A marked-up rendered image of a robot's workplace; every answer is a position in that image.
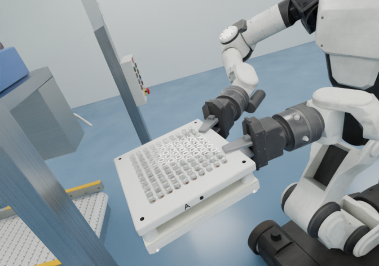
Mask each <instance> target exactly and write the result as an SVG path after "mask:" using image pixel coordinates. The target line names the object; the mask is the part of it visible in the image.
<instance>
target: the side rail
mask: <svg viewBox="0 0 379 266"><path fill-rule="evenodd" d="M101 190H104V185H103V183H102V182H101V181H100V184H97V185H93V186H90V187H86V188H82V189H79V190H75V191H72V192H68V193H67V194H68V196H70V198H71V199H72V198H77V197H80V196H84V195H87V194H90V193H94V192H98V191H101ZM85 192H87V193H86V194H85ZM13 215H16V213H15V212H14V210H13V209H8V210H6V207H5V208H2V209H0V219H2V218H6V217H9V216H13Z"/></svg>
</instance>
